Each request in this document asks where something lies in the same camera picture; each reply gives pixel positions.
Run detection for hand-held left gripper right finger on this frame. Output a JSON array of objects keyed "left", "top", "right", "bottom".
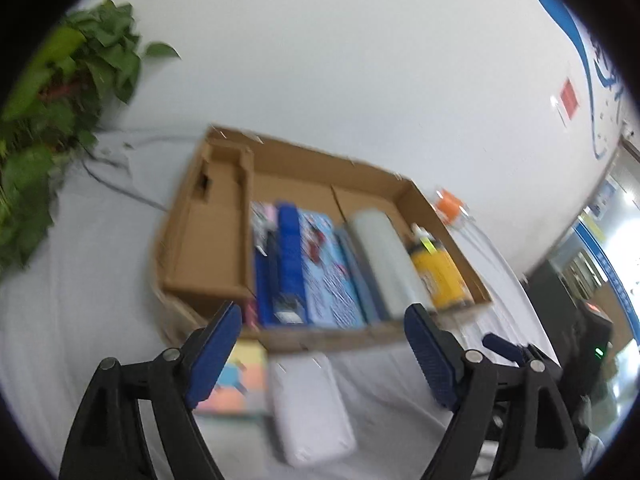
[{"left": 404, "top": 304, "right": 585, "bottom": 480}]

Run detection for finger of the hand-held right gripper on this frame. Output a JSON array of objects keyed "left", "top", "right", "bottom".
[{"left": 482, "top": 334, "right": 563, "bottom": 376}]

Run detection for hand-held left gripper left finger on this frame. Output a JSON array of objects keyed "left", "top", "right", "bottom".
[{"left": 59, "top": 301, "right": 243, "bottom": 480}]

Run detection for pastel coloured small box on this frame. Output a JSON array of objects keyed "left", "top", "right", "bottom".
[{"left": 192, "top": 340, "right": 271, "bottom": 418}]

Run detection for yellow label clear jar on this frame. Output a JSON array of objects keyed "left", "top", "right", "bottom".
[{"left": 409, "top": 237, "right": 473, "bottom": 311}]

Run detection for silver metal can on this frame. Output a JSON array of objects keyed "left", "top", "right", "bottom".
[{"left": 347, "top": 210, "right": 436, "bottom": 318}]

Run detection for white rectangular case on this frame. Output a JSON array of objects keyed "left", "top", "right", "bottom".
[{"left": 269, "top": 352, "right": 357, "bottom": 467}]

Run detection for small cardboard box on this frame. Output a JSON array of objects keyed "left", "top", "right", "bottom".
[{"left": 162, "top": 140, "right": 256, "bottom": 316}]

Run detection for white plastic bottle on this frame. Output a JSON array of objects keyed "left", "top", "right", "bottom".
[{"left": 410, "top": 224, "right": 433, "bottom": 251}]

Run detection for blue cartoon board game box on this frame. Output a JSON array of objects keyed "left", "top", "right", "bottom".
[{"left": 247, "top": 202, "right": 386, "bottom": 331}]

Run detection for blue handled metal tool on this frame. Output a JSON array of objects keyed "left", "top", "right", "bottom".
[{"left": 252, "top": 202, "right": 306, "bottom": 328}]

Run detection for large cardboard box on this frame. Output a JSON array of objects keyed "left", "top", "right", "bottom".
[{"left": 152, "top": 126, "right": 493, "bottom": 353}]

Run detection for blue framed glass door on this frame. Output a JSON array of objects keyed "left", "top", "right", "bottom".
[{"left": 550, "top": 150, "right": 640, "bottom": 341}]

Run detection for grey table cloth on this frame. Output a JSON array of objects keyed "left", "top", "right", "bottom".
[{"left": 0, "top": 127, "right": 566, "bottom": 480}]

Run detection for orange label clear bottle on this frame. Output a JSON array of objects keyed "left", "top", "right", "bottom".
[{"left": 432, "top": 187, "right": 473, "bottom": 228}]

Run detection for green leafy potted plant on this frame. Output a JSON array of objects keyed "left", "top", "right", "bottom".
[{"left": 0, "top": 0, "right": 181, "bottom": 273}]

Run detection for red wall sign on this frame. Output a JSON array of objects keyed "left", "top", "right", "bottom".
[{"left": 559, "top": 77, "right": 582, "bottom": 121}]

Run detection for blue wall decal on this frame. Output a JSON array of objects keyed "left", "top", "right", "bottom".
[{"left": 527, "top": 0, "right": 626, "bottom": 161}]

